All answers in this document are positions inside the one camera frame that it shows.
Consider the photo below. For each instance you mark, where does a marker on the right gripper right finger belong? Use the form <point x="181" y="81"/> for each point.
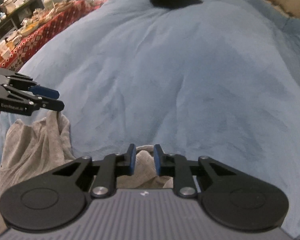
<point x="228" y="196"/>

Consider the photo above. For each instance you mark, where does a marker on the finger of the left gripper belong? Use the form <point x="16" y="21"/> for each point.
<point x="43" y="91"/>
<point x="49" y="103"/>

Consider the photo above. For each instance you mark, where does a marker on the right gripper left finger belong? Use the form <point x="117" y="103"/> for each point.
<point x="56" y="198"/>

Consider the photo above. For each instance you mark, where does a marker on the grey polo shirt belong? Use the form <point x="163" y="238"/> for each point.
<point x="30" y="150"/>

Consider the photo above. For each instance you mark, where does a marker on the yellow food bowl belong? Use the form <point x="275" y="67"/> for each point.
<point x="29" y="29"/>

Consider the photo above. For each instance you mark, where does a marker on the red patterned tablecloth table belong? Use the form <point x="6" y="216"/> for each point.
<point x="34" y="42"/>

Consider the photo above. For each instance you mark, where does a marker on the green lidded drink cup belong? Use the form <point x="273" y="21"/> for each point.
<point x="48" y="4"/>

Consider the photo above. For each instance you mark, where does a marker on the blue fleece duvet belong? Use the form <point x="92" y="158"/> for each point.
<point x="221" y="78"/>

